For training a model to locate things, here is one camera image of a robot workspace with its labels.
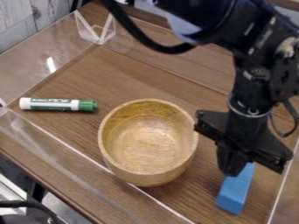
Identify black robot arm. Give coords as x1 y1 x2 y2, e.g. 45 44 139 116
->
148 0 299 177

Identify blue rectangular block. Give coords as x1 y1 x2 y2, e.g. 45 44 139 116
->
215 163 256 215

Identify green and white marker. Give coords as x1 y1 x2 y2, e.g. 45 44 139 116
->
18 97 99 112

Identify brown wooden bowl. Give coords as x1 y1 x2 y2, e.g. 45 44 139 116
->
97 99 199 187

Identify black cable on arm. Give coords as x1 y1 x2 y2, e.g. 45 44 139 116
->
100 0 196 55

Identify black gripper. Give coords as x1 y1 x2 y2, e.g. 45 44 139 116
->
193 105 293 177

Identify black table clamp with cable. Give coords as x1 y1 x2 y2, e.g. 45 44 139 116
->
0 199 60 224

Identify clear acrylic corner bracket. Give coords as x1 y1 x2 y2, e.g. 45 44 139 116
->
73 10 116 46

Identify clear acrylic tray wall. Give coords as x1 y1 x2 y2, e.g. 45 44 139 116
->
0 108 193 224

